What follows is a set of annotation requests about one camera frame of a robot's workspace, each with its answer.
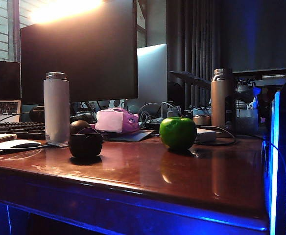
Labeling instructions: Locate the dark grey pad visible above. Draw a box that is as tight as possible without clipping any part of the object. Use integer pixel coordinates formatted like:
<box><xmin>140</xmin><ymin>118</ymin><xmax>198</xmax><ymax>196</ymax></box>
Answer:
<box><xmin>108</xmin><ymin>130</ymin><xmax>155</xmax><ymax>142</ymax></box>

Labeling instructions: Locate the small copper tin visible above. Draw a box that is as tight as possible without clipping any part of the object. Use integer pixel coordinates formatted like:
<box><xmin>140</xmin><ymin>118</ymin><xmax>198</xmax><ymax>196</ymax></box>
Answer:
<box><xmin>192</xmin><ymin>114</ymin><xmax>212</xmax><ymax>126</ymax></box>

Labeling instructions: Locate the dark round speaker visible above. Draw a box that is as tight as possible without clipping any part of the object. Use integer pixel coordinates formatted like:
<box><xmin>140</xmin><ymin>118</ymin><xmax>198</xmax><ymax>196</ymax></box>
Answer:
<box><xmin>29</xmin><ymin>105</ymin><xmax>46</xmax><ymax>122</ymax></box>

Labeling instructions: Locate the silver laptop lid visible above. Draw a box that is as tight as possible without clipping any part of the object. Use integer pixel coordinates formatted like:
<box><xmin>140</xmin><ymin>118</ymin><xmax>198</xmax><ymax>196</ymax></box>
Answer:
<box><xmin>125</xmin><ymin>43</ymin><xmax>168</xmax><ymax>114</ymax></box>

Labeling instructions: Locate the blue lit computer case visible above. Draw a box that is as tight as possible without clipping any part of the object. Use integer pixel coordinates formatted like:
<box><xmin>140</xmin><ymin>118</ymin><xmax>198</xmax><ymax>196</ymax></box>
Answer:
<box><xmin>262</xmin><ymin>75</ymin><xmax>286</xmax><ymax>235</ymax></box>

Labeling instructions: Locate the white cable loop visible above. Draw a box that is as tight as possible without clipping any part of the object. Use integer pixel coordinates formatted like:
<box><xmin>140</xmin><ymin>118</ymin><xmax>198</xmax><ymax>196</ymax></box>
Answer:
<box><xmin>138</xmin><ymin>102</ymin><xmax>162</xmax><ymax>123</ymax></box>

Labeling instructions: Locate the black tilted stand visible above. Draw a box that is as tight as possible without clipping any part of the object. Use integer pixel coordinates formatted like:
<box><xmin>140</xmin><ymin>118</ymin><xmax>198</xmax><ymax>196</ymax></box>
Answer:
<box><xmin>168</xmin><ymin>70</ymin><xmax>212</xmax><ymax>87</ymax></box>

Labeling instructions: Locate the silver open laptop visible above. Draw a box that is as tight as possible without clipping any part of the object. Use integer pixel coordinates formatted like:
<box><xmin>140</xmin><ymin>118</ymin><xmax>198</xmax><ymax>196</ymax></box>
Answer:
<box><xmin>0</xmin><ymin>60</ymin><xmax>22</xmax><ymax>127</ymax></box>

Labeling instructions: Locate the white power adapter box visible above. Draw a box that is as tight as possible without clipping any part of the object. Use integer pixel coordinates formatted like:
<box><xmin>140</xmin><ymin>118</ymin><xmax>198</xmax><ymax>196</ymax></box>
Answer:
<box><xmin>195</xmin><ymin>128</ymin><xmax>217</xmax><ymax>143</ymax></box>

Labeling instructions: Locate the black keyboard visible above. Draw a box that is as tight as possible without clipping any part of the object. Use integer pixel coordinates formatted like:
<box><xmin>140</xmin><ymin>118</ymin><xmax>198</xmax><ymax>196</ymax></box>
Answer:
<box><xmin>0</xmin><ymin>121</ymin><xmax>47</xmax><ymax>141</ymax></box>

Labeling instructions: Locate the large black monitor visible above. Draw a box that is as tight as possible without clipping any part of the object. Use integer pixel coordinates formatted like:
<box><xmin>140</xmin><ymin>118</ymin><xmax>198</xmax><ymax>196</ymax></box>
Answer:
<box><xmin>20</xmin><ymin>0</ymin><xmax>139</xmax><ymax>105</ymax></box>

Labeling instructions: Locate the dark grey curtain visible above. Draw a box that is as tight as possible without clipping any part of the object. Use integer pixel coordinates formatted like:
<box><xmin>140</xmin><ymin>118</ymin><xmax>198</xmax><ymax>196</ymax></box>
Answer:
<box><xmin>166</xmin><ymin>0</ymin><xmax>222</xmax><ymax>109</ymax></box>

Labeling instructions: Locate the black cable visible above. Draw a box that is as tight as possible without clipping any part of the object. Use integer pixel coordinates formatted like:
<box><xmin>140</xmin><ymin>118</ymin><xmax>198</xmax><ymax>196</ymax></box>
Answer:
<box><xmin>194</xmin><ymin>125</ymin><xmax>238</xmax><ymax>146</ymax></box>

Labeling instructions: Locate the green apple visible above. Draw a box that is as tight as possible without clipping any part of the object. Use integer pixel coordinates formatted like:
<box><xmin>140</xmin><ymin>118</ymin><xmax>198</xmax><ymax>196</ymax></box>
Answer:
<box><xmin>159</xmin><ymin>117</ymin><xmax>197</xmax><ymax>151</ymax></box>

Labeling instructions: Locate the clear plastic container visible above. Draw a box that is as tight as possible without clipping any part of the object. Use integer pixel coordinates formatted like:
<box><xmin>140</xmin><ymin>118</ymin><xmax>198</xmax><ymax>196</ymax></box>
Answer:
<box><xmin>236</xmin><ymin>109</ymin><xmax>259</xmax><ymax>134</ymax></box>

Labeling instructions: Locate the bronze thermos bottle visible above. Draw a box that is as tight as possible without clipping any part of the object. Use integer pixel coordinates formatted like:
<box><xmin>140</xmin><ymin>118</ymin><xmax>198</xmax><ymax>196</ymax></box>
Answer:
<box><xmin>211</xmin><ymin>68</ymin><xmax>237</xmax><ymax>131</ymax></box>

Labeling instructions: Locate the white computer mouse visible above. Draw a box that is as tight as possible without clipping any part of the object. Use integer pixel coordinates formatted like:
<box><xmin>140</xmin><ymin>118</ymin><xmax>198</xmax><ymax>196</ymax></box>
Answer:
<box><xmin>0</xmin><ymin>139</ymin><xmax>43</xmax><ymax>154</ymax></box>

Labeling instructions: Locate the dark brown ball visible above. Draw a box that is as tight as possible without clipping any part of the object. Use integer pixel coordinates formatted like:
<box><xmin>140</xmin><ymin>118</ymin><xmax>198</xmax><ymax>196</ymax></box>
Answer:
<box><xmin>69</xmin><ymin>120</ymin><xmax>91</xmax><ymax>135</ymax></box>

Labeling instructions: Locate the pink plush pouch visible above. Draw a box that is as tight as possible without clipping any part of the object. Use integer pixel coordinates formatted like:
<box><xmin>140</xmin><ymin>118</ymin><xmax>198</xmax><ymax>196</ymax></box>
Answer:
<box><xmin>95</xmin><ymin>107</ymin><xmax>141</xmax><ymax>134</ymax></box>

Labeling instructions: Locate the white thermos bottle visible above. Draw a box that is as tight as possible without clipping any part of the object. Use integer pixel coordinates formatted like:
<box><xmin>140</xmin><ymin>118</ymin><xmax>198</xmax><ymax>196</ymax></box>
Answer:
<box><xmin>43</xmin><ymin>71</ymin><xmax>71</xmax><ymax>145</ymax></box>

